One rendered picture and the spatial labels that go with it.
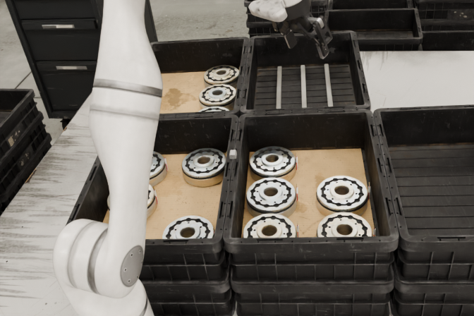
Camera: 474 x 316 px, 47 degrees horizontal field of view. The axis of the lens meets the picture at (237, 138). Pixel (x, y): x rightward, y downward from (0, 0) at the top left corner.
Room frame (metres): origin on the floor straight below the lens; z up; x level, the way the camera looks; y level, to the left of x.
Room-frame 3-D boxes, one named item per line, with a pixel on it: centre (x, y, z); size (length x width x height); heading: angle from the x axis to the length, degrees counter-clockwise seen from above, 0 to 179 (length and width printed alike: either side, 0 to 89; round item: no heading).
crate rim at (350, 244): (0.82, -0.13, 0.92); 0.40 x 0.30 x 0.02; 171
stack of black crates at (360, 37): (2.11, -0.63, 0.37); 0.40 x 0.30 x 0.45; 75
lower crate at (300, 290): (0.82, -0.13, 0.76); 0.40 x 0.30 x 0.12; 171
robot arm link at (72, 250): (0.51, 0.21, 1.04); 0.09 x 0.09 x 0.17; 65
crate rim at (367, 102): (1.22, -0.19, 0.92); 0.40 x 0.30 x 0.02; 171
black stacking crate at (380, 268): (0.82, -0.13, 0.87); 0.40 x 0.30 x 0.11; 171
